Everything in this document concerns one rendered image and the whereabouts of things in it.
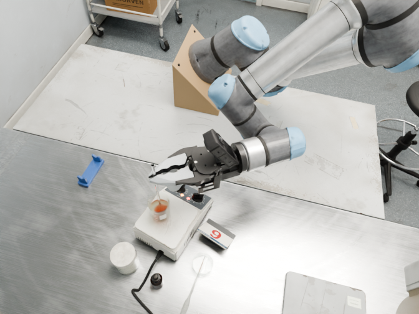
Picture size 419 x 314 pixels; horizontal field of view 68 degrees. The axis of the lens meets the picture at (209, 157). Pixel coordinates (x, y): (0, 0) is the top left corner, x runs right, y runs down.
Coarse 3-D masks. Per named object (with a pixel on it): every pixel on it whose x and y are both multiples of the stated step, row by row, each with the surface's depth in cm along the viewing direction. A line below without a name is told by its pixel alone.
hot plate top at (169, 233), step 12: (180, 204) 79; (144, 216) 77; (180, 216) 77; (192, 216) 78; (144, 228) 75; (156, 228) 75; (168, 228) 76; (180, 228) 76; (168, 240) 74; (180, 240) 74
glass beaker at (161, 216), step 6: (156, 192) 73; (162, 192) 73; (150, 198) 73; (156, 198) 75; (162, 198) 75; (168, 198) 73; (150, 204) 75; (168, 204) 72; (150, 210) 70; (162, 210) 70; (168, 210) 73; (156, 216) 73; (162, 216) 73; (168, 216) 76; (156, 222) 76; (162, 222) 76
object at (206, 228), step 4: (204, 224) 84; (200, 228) 82; (204, 228) 83; (208, 228) 83; (212, 228) 84; (208, 232) 81; (212, 232) 82; (216, 232) 83; (220, 232) 84; (212, 236) 81; (216, 236) 81; (220, 236) 82; (224, 236) 83; (220, 240) 80; (224, 240) 81; (228, 240) 82; (224, 244) 80
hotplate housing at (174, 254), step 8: (208, 208) 86; (200, 216) 81; (192, 224) 78; (136, 232) 77; (192, 232) 81; (144, 240) 79; (152, 240) 76; (184, 240) 76; (160, 248) 76; (168, 248) 75; (176, 248) 75; (184, 248) 80; (160, 256) 77; (168, 256) 78; (176, 256) 76
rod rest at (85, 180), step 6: (96, 156) 93; (90, 162) 94; (96, 162) 94; (102, 162) 94; (90, 168) 93; (96, 168) 93; (84, 174) 92; (90, 174) 92; (84, 180) 89; (90, 180) 91
